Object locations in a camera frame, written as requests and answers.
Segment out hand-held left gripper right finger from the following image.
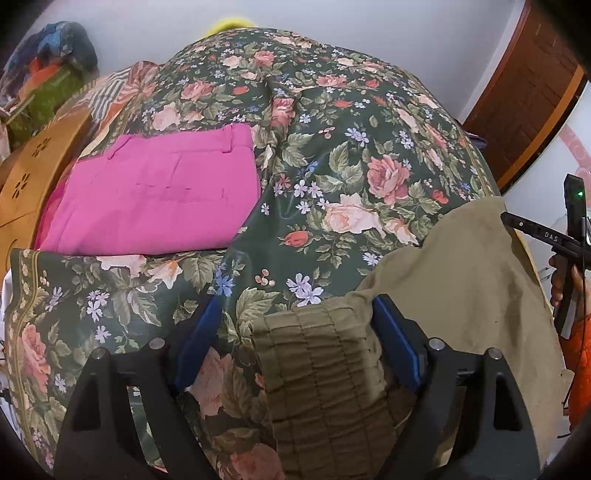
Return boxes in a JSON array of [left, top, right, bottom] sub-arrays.
[[372, 294, 542, 480]]

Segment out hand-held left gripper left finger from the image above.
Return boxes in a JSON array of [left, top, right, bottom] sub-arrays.
[[54, 294, 224, 480]]

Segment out olive green pants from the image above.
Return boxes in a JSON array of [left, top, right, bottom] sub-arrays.
[[252, 196, 574, 480]]

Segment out folded pink pants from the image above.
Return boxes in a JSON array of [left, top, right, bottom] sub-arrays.
[[35, 124, 263, 256]]

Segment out person's right hand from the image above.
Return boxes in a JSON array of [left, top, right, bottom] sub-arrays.
[[548, 253, 585, 307]]

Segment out person's orange clothing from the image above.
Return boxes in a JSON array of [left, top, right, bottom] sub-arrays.
[[558, 272, 591, 432]]

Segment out brown wooden door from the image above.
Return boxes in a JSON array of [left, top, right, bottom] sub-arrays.
[[463, 0, 588, 186]]

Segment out floral bed cover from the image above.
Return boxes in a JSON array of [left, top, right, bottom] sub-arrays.
[[4, 25, 504, 480]]

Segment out wooden headboard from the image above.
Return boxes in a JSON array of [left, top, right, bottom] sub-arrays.
[[0, 105, 96, 259]]

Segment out striped patterned cloth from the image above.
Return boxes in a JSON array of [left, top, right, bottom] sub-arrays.
[[81, 61, 162, 145]]

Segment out pile of colourful clothes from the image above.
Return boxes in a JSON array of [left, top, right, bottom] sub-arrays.
[[0, 21, 99, 145]]

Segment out yellow cloth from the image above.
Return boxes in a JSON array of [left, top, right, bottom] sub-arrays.
[[204, 15, 257, 36]]

